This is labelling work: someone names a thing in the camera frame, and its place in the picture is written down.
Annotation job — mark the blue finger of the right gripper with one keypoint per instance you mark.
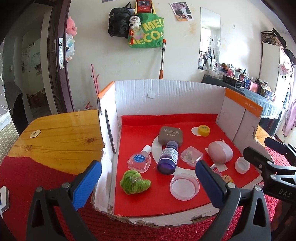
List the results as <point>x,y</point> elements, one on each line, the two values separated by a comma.
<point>281,148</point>
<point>259,161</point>

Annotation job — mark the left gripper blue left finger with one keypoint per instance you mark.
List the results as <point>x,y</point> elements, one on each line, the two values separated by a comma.
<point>84,184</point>

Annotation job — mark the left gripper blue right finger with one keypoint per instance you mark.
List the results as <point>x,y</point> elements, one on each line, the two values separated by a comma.
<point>212,183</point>

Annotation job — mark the pink oval case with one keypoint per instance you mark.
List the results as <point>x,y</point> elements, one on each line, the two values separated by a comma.
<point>220,152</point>

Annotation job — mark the small clear plastic box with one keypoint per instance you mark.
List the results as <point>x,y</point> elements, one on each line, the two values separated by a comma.
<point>191,156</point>

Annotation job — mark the dark blue bottle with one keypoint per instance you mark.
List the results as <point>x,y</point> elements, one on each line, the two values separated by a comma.
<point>168,159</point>

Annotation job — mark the yellow bottle cap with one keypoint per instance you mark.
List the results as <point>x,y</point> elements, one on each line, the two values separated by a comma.
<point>203,130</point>

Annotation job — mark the clear eye drop bottle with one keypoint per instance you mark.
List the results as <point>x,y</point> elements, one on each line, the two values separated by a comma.
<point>140,161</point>

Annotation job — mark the taupe eyeshadow case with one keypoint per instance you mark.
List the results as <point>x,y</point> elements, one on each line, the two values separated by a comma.
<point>168,133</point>

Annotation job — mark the white bottle cap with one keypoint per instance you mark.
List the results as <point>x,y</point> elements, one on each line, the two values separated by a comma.
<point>242,165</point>

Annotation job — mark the clear petri dish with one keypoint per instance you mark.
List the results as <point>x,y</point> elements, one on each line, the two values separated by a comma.
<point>184,187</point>

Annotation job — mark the side table with blue cloth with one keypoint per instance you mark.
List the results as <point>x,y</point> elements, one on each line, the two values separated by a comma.
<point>271,114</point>

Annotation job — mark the green knitted toy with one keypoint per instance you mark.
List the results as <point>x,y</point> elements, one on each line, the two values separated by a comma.
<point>133,183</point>

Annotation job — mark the small white device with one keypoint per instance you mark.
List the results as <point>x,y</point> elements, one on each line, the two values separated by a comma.
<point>4,199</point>

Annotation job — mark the small sticker on table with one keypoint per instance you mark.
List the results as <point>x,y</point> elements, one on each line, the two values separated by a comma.
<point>34,134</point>

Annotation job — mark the orange cardboard box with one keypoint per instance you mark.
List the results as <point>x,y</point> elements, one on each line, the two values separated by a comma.
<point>155,132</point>

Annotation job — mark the pink coat stand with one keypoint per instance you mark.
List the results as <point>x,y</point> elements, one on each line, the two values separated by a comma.
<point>95,80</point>

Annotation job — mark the orange tipped pole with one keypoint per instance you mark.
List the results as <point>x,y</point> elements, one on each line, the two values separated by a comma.
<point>161,72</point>

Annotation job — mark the green tote bag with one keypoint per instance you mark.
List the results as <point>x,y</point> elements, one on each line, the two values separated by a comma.
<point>146,28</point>

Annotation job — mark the pink plush toy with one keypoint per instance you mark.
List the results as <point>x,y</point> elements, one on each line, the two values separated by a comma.
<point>71,32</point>

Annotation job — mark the black backpack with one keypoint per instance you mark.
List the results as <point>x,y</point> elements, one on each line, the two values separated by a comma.
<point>119,19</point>

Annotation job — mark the wall mirror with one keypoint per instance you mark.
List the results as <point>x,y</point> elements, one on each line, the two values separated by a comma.
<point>210,39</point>

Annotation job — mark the dark wooden door frame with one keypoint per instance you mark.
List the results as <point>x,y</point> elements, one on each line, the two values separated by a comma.
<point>57,62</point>

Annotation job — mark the photo on wall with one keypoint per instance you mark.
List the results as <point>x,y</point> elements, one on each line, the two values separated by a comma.
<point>181,11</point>

